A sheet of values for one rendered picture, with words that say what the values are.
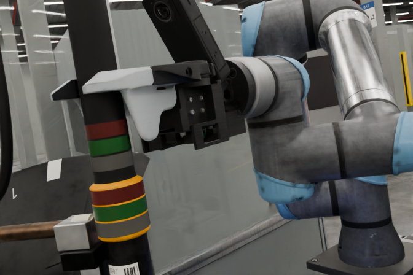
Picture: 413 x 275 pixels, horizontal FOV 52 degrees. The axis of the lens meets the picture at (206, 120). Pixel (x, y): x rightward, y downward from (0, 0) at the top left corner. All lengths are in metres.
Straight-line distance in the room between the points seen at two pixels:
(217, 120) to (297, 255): 1.37
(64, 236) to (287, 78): 0.32
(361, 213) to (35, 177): 0.74
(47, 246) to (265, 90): 0.29
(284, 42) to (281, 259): 1.01
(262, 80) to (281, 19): 0.38
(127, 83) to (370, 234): 0.82
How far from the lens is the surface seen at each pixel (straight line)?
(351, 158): 0.54
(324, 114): 4.64
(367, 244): 1.06
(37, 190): 0.54
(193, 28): 0.42
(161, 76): 0.34
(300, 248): 1.76
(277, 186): 0.55
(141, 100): 0.34
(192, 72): 0.36
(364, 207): 1.04
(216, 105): 0.41
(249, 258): 1.53
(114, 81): 0.32
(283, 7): 0.86
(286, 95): 0.54
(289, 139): 0.54
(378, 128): 0.55
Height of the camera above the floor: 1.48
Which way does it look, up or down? 3 degrees down
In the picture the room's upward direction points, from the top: 9 degrees counter-clockwise
